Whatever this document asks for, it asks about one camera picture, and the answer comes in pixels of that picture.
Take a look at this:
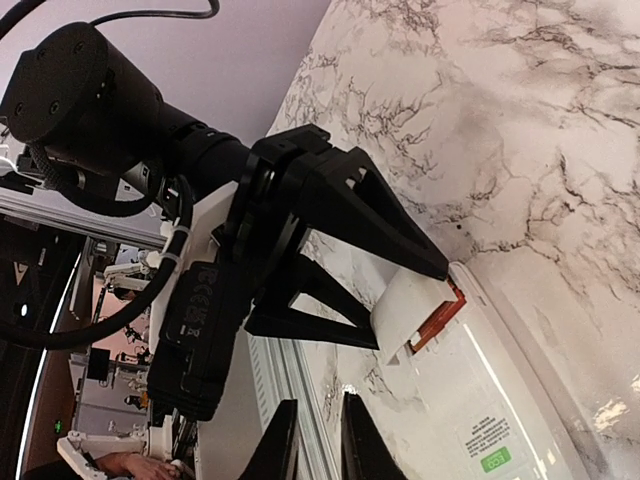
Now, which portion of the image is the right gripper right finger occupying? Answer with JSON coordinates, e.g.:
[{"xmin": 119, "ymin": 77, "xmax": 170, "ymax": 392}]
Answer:
[{"xmin": 341, "ymin": 393, "xmax": 400, "ymax": 480}]

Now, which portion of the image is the orange AA battery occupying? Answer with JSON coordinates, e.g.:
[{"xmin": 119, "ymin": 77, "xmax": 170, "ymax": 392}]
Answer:
[{"xmin": 408, "ymin": 276, "xmax": 467, "ymax": 355}]

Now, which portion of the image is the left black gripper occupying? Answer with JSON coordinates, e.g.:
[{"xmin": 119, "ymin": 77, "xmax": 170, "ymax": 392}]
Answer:
[{"xmin": 222, "ymin": 124, "xmax": 449, "ymax": 350}]

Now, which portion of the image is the person's hand in background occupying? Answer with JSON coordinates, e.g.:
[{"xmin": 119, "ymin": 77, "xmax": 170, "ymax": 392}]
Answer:
[{"xmin": 96, "ymin": 452, "xmax": 180, "ymax": 480}]

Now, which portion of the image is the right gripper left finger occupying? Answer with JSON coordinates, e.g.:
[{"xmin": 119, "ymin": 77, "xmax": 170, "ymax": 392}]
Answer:
[{"xmin": 239, "ymin": 400, "xmax": 301, "ymax": 480}]

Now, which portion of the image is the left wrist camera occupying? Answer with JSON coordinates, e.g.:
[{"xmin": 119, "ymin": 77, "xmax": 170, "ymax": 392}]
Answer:
[{"xmin": 147, "ymin": 192, "xmax": 256, "ymax": 421}]

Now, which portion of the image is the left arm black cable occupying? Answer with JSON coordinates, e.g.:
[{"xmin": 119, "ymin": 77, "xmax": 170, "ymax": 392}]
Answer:
[{"xmin": 0, "ymin": 0, "xmax": 221, "ymax": 351}]

